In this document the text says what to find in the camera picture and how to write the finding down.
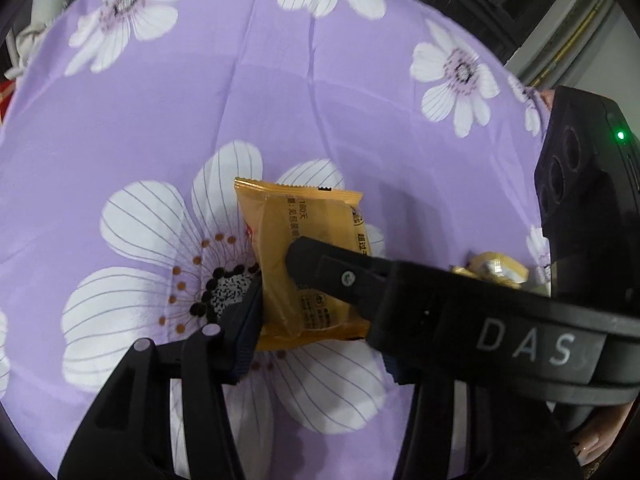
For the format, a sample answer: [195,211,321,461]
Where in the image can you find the purple floral bedsheet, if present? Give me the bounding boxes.
[0,0,556,480]

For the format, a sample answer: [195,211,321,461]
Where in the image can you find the person's right hand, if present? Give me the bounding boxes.
[572,405,628,480]

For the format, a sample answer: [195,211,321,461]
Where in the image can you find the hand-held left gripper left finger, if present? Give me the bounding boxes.
[57,276,264,480]

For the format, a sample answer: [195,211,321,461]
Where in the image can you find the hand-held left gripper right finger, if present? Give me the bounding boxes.
[385,355,583,480]

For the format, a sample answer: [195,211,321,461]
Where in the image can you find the yellow wall pipe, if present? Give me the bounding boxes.
[530,0,617,87]

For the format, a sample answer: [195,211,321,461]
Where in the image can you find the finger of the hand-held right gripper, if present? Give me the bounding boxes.
[285,236,403,322]

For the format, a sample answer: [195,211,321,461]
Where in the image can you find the yellow and red box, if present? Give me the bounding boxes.
[0,80,15,123]

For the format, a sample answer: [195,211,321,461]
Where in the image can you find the gold foil snack packet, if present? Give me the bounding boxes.
[450,251,530,291]

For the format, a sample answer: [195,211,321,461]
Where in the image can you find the yellow snack packet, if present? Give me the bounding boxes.
[234,176,373,352]

